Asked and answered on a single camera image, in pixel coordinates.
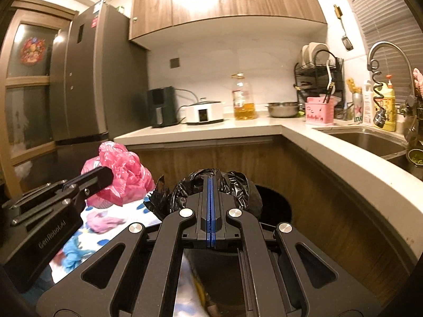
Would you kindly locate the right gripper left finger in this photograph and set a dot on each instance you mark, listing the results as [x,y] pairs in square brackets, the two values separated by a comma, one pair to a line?
[206,217]

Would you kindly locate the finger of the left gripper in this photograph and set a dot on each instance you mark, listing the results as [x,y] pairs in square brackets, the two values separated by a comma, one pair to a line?
[91,182]
[34,197]

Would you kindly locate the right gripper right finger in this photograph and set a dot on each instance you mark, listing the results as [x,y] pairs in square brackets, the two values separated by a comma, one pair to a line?
[284,273]

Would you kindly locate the pink plastic bag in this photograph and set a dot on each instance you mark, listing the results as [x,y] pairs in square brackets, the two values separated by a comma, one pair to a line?
[132,181]

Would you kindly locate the small purple glove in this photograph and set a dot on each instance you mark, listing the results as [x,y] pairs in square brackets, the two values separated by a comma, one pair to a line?
[101,223]

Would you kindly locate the blue plastic glove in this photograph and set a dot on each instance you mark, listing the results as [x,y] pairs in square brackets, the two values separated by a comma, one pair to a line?
[74,254]

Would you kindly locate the black trash bin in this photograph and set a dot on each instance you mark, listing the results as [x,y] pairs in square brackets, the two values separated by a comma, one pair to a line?
[218,275]

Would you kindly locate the chrome kitchen faucet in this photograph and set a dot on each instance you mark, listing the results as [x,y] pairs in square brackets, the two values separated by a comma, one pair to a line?
[406,102]

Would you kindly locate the wooden glass door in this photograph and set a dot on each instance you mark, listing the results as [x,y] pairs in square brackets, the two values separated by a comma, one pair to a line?
[31,33]

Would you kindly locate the wooden lower cabinets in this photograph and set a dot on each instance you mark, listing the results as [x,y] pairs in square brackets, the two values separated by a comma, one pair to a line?
[325,208]

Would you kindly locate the dark steel refrigerator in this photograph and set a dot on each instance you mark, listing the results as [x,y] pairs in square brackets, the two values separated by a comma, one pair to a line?
[98,86]

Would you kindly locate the black air fryer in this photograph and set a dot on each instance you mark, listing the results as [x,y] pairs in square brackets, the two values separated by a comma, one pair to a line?
[162,107]

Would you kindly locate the white slow cooker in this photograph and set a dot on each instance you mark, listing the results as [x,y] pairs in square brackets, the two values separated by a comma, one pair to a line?
[204,112]

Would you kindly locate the steel sink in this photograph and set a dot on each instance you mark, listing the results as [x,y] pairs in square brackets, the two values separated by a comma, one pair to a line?
[386,145]

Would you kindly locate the cooking oil bottle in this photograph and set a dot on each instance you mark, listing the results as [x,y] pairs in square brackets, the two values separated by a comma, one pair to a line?
[242,98]

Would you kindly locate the pink utensil holder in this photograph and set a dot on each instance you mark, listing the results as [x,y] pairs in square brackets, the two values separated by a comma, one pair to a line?
[319,112]

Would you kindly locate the stainless steel bowl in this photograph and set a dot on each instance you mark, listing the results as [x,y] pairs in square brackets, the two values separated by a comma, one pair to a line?
[283,109]

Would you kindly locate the beer can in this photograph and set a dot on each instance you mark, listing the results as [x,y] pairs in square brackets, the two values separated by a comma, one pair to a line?
[358,105]

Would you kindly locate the white bottle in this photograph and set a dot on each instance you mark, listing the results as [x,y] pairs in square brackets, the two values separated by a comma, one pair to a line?
[369,110]

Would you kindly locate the yellow detergent bottle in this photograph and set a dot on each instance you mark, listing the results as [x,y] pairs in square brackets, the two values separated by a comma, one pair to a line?
[384,100]

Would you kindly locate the black dish rack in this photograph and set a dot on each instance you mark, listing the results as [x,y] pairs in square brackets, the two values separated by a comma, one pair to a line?
[315,67]

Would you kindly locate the pink cloth on faucet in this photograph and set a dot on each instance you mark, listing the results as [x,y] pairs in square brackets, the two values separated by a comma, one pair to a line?
[418,81]

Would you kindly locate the hanging black spatula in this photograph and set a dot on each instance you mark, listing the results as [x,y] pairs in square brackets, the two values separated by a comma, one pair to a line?
[345,40]

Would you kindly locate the window blinds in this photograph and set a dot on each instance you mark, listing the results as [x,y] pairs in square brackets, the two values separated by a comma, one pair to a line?
[391,20]

